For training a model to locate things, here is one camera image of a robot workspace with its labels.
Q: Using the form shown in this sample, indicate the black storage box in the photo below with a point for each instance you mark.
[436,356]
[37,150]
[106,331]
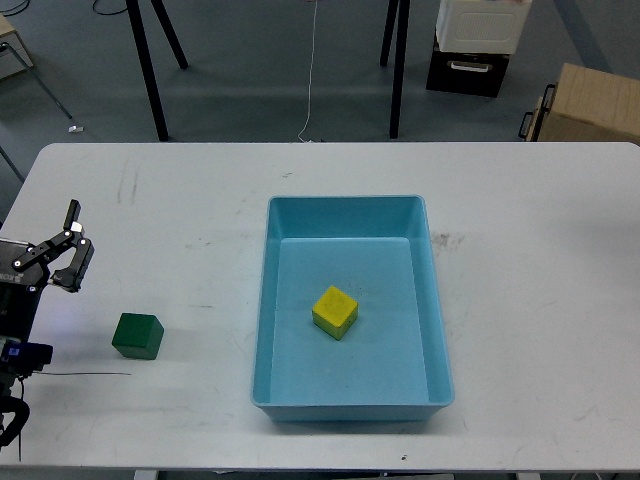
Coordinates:
[477,74]

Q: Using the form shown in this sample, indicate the blue plastic bin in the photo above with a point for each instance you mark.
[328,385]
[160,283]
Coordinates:
[393,363]

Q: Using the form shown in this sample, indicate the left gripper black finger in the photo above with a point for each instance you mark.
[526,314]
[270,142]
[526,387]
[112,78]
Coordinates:
[70,278]
[71,222]

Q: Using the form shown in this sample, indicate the yellow wooden block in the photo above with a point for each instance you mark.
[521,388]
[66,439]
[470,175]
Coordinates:
[335,312]

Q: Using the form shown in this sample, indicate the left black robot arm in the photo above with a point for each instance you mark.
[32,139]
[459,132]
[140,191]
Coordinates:
[20,358]

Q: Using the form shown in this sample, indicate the green wooden block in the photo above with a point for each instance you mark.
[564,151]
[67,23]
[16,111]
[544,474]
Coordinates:
[138,336]

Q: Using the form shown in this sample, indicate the cardboard box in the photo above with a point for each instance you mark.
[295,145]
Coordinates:
[585,105]

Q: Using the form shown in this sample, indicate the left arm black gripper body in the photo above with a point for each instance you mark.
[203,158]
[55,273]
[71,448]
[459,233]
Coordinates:
[27,265]

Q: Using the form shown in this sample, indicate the black stand leg left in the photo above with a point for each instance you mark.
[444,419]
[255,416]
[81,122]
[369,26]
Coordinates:
[145,60]

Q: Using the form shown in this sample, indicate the black stand leg right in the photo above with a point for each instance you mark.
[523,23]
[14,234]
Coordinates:
[395,28]

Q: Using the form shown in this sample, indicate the black stand leg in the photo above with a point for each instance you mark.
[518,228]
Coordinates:
[145,60]
[395,28]

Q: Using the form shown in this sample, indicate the wooden cabinet at left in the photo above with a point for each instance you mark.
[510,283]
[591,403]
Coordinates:
[13,59]

